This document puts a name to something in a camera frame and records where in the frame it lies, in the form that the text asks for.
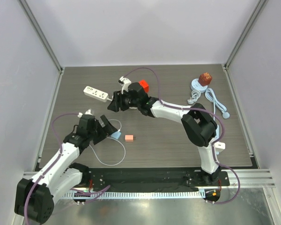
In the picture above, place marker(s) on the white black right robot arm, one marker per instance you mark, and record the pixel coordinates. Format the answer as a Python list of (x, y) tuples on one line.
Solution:
[(199, 126)]

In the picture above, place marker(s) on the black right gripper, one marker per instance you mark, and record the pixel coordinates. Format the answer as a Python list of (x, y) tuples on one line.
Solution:
[(120, 101)]

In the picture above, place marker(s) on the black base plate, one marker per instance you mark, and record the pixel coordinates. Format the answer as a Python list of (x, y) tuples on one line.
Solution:
[(173, 179)]

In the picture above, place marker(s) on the dark red cube adapter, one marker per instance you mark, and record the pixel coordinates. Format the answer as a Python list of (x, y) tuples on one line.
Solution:
[(205, 79)]

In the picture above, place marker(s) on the round light blue socket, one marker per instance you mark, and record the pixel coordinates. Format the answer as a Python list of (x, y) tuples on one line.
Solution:
[(195, 85)]

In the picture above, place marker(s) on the aluminium frame post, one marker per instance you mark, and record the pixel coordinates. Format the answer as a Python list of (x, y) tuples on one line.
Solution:
[(244, 34), (35, 25)]

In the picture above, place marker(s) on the aluminium frame post right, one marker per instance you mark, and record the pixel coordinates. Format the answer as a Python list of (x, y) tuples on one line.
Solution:
[(244, 34)]

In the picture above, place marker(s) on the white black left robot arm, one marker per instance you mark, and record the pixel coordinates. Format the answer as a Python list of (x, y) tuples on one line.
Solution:
[(36, 197)]

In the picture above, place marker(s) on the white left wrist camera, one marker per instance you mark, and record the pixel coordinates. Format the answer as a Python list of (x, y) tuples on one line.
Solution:
[(87, 112)]

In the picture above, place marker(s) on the white cube charger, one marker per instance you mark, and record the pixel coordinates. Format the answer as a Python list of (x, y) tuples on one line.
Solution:
[(219, 147)]

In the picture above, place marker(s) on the aluminium rail front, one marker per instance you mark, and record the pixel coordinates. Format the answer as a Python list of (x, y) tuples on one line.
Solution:
[(249, 178)]

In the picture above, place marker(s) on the pink plug adapter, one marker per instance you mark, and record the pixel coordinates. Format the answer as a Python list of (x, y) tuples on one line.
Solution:
[(130, 138)]

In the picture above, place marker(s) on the light blue charger plug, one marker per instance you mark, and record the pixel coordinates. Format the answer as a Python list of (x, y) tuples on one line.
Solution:
[(116, 135)]

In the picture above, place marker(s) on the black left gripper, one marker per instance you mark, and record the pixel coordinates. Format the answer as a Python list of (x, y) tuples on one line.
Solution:
[(108, 129)]

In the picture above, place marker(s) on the white slotted cable duct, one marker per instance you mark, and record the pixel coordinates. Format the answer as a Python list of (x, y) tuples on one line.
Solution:
[(127, 196)]

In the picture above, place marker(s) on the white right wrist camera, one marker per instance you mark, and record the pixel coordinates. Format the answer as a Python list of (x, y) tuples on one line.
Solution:
[(124, 82)]

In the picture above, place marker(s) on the aluminium frame post left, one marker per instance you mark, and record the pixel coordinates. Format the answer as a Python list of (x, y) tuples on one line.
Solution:
[(35, 25)]

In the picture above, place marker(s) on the orange-red cube socket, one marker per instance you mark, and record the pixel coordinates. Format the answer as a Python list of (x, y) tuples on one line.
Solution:
[(144, 85)]

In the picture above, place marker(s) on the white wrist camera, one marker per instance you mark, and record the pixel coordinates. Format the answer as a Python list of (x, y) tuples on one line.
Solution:
[(87, 112), (124, 82)]

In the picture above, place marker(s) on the white power strip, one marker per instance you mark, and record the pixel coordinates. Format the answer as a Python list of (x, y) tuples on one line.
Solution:
[(96, 94)]

